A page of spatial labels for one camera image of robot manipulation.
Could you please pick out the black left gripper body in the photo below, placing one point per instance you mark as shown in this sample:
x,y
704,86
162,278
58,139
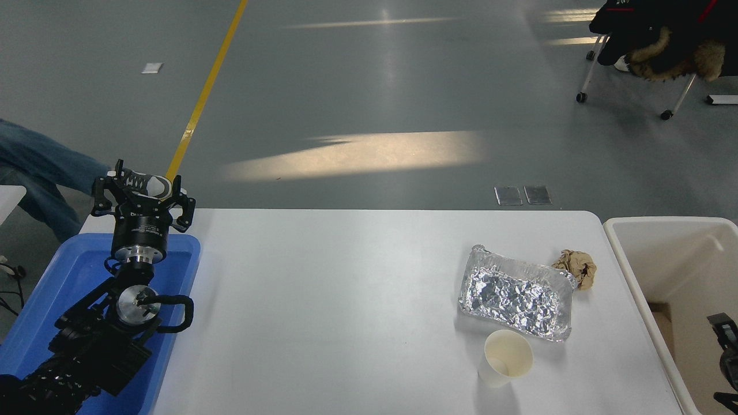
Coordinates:
x,y
141,227

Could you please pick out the white paper cup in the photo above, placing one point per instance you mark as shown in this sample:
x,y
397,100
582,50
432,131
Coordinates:
x,y
504,357

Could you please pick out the person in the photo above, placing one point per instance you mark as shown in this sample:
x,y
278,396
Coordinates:
x,y
34,155

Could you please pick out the blue plastic tray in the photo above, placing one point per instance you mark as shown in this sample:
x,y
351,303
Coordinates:
x,y
75,271

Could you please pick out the large pale plastic bin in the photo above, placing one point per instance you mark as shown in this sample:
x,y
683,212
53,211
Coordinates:
x,y
663,259

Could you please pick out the small white side table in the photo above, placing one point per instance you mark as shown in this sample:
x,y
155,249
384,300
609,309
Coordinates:
x,y
8,202

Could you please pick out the small white floor tag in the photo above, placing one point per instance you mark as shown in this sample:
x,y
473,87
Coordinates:
x,y
151,68

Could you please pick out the crumpled tan paper ball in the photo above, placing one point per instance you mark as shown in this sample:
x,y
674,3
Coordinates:
x,y
578,266

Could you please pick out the crinkled foil tray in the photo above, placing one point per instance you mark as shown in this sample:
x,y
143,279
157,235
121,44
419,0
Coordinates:
x,y
513,297

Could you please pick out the white bar on floor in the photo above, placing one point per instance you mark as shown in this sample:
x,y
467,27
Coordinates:
x,y
723,100

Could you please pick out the silver floor plate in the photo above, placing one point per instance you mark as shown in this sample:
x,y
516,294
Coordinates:
x,y
508,196
537,195

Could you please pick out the wheeled metal chair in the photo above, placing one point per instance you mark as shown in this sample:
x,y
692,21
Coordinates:
x,y
588,75

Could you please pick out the dark coat with fur trim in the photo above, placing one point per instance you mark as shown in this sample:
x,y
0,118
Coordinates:
x,y
663,29

